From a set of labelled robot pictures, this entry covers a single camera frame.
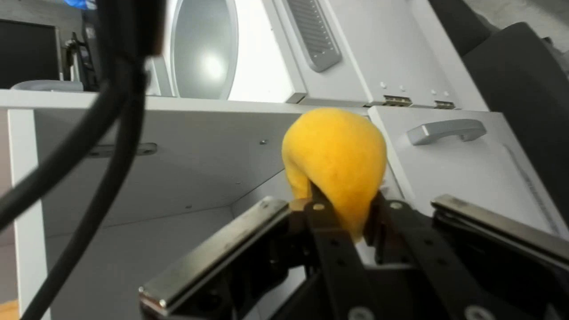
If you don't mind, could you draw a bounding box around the silver sink basin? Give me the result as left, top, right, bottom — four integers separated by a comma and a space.
168, 0, 239, 102

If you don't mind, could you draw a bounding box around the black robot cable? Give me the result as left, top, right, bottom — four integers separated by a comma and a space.
0, 0, 165, 320

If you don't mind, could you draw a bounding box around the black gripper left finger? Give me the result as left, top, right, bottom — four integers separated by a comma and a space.
302, 198, 387, 320

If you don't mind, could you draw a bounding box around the white toy play kitchen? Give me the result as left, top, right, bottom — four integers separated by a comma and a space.
0, 0, 569, 320

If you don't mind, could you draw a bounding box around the white small fridge door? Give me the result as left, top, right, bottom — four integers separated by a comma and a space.
366, 105, 569, 238

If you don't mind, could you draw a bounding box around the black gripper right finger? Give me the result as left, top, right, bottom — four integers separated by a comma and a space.
367, 198, 504, 320

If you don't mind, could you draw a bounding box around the yellow round cushion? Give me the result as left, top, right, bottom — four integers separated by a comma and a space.
280, 107, 387, 237

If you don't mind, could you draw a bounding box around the black flat device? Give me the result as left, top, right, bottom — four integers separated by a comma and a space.
0, 20, 62, 91

